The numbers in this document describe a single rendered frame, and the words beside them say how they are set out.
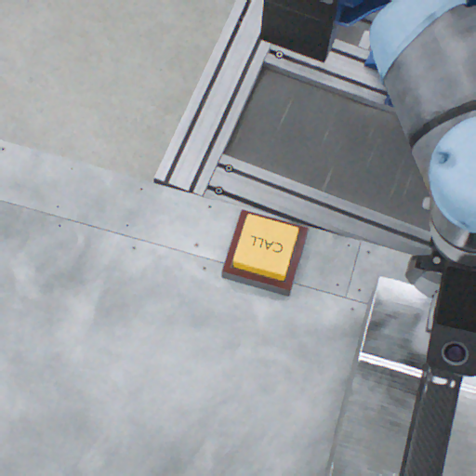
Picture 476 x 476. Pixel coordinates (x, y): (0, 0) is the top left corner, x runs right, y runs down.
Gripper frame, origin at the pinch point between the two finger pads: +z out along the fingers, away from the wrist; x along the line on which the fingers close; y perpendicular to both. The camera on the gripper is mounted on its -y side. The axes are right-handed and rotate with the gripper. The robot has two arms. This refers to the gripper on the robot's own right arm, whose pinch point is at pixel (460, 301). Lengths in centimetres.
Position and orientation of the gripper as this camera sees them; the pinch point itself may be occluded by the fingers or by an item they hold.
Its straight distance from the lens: 118.2
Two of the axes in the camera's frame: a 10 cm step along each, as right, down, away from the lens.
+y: 2.7, -9.4, 2.2
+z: 1.4, 2.7, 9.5
